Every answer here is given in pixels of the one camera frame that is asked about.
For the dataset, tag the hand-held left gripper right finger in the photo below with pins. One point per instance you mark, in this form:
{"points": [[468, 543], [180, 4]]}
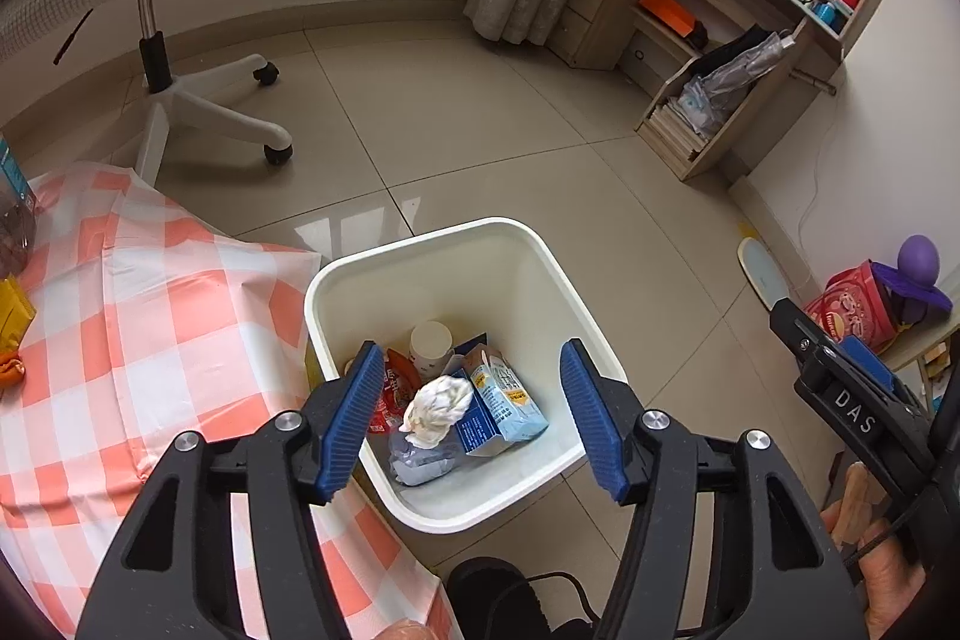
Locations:
{"points": [[592, 419]]}

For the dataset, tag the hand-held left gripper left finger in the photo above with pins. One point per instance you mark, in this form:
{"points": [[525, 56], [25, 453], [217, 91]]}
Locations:
{"points": [[349, 419]]}

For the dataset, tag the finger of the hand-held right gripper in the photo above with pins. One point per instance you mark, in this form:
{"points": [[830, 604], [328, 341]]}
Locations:
{"points": [[862, 359]]}

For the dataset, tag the red snack packet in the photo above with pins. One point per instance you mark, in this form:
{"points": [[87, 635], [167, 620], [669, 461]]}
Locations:
{"points": [[394, 392]]}

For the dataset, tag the white tissue wad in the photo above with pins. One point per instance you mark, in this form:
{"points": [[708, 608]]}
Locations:
{"points": [[435, 407]]}

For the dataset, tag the blue grey milk carton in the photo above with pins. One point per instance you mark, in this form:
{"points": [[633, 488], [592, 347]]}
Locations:
{"points": [[502, 411]]}

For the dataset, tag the white plastic bin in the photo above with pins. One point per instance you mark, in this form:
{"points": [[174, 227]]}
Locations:
{"points": [[480, 265]]}

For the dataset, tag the person's right hand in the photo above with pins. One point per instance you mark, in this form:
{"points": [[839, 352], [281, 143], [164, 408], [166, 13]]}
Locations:
{"points": [[892, 595]]}

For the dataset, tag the red snack box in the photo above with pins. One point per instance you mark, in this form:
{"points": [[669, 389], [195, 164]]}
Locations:
{"points": [[851, 310]]}

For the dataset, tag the grey plastic pouch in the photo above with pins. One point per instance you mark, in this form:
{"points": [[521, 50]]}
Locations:
{"points": [[420, 464]]}

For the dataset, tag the white paper cup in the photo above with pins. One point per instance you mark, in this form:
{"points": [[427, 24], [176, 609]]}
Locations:
{"points": [[429, 344]]}

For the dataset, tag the purple ball toy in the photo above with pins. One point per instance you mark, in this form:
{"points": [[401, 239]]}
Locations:
{"points": [[919, 261]]}

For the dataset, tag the white oval board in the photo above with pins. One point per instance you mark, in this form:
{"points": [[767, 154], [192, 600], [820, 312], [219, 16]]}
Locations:
{"points": [[761, 272]]}

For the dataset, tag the black slipper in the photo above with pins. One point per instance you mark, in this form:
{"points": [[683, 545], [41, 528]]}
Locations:
{"points": [[487, 587]]}

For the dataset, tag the orange white checked tablecloth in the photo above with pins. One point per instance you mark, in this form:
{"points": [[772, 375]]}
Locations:
{"points": [[150, 347]]}

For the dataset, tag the row of books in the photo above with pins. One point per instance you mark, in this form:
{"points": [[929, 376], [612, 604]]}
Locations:
{"points": [[675, 130]]}

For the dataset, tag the silver folded umbrella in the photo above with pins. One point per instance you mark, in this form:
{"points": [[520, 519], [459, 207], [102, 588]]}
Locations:
{"points": [[731, 74]]}

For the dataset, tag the orange peel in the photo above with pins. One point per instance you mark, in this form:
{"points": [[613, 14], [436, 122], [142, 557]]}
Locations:
{"points": [[9, 370]]}

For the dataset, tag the yellow snack packet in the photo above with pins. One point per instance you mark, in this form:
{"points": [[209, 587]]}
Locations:
{"points": [[11, 317]]}

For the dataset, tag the clear plastic nut jar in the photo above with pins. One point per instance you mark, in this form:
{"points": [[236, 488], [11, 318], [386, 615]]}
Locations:
{"points": [[15, 235]]}

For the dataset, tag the orange box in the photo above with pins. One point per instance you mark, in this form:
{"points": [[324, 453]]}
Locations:
{"points": [[664, 6]]}

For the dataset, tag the wooden desk shelf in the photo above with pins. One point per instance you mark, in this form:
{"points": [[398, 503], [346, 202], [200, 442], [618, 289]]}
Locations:
{"points": [[619, 6]]}

